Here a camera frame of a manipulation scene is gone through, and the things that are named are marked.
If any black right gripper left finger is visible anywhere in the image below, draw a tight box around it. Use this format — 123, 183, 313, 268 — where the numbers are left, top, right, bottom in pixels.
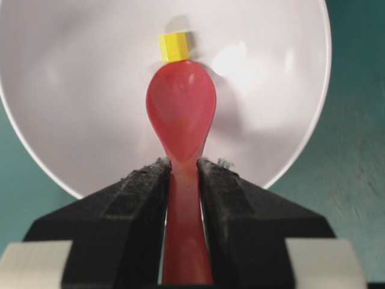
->
24, 158, 171, 288

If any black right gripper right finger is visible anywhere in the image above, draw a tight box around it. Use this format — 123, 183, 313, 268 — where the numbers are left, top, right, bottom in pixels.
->
197, 158, 334, 288

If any red plastic spoon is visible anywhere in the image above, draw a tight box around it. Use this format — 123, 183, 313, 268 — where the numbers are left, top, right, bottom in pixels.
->
146, 61, 217, 285

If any white round bowl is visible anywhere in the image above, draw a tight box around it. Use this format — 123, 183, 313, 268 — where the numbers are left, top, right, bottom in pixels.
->
1, 1, 331, 197

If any yellow hexagonal prism block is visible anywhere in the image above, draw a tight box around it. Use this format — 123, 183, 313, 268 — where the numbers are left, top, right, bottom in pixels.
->
158, 32, 189, 63

